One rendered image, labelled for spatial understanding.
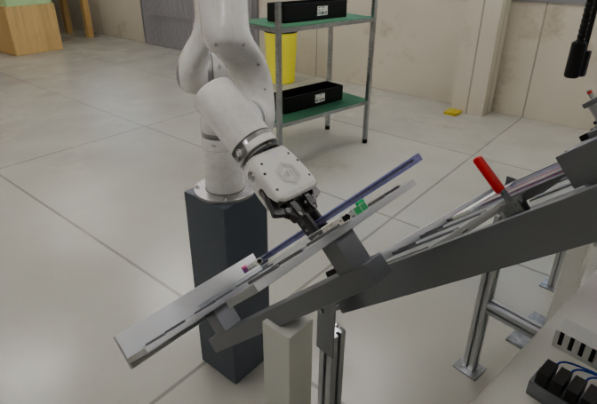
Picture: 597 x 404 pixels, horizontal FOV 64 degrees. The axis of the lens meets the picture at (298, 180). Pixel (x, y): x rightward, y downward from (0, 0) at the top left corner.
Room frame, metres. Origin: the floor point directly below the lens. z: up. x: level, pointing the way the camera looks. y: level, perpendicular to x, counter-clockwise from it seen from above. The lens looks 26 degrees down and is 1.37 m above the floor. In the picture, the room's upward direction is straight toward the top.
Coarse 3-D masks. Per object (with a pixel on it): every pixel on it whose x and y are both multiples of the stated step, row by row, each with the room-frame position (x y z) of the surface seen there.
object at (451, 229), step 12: (492, 204) 0.99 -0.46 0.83; (504, 204) 0.96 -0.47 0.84; (468, 216) 1.00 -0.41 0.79; (480, 216) 0.90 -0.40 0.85; (444, 228) 0.96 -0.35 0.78; (456, 228) 0.85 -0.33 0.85; (420, 240) 0.98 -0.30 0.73; (432, 240) 0.86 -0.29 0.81; (444, 240) 0.80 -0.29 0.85; (396, 252) 0.93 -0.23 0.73; (408, 252) 0.85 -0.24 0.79
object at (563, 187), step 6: (564, 180) 0.79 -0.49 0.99; (552, 186) 0.79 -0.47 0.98; (558, 186) 0.72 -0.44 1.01; (564, 186) 0.70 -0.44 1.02; (570, 186) 0.68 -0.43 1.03; (582, 186) 0.60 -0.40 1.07; (546, 192) 0.73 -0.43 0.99; (552, 192) 0.71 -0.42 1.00; (558, 192) 0.68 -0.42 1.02; (564, 192) 0.65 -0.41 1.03; (570, 192) 0.61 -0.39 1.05; (534, 198) 0.73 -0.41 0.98; (540, 198) 0.71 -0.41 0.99; (546, 198) 0.67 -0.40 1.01; (552, 198) 0.63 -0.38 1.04; (534, 204) 0.67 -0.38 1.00; (540, 204) 0.64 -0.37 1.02
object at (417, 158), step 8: (408, 160) 0.59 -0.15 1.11; (416, 160) 0.58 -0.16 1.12; (400, 168) 0.60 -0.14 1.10; (408, 168) 0.59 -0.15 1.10; (384, 176) 0.61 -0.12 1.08; (392, 176) 0.60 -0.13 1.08; (376, 184) 0.62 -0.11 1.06; (384, 184) 0.61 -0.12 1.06; (360, 192) 0.64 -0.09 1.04; (368, 192) 0.63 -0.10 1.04; (352, 200) 0.65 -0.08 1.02; (336, 208) 0.67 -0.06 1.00; (344, 208) 0.66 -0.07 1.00; (328, 216) 0.68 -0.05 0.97; (320, 224) 0.69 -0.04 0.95; (288, 240) 0.73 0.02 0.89; (296, 240) 0.72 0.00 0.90; (280, 248) 0.75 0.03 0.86; (264, 256) 0.77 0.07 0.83
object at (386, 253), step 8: (488, 192) 1.24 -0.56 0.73; (472, 200) 1.19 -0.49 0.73; (456, 208) 1.14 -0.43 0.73; (464, 208) 1.15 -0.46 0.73; (448, 216) 1.10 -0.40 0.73; (488, 216) 1.17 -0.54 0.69; (432, 224) 1.06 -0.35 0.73; (440, 224) 1.07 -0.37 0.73; (480, 224) 1.14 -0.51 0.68; (416, 232) 1.01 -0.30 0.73; (424, 232) 1.03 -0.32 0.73; (408, 240) 0.98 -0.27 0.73; (416, 240) 1.00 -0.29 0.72; (392, 248) 0.95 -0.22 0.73; (384, 256) 0.92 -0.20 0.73; (392, 256) 0.93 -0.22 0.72
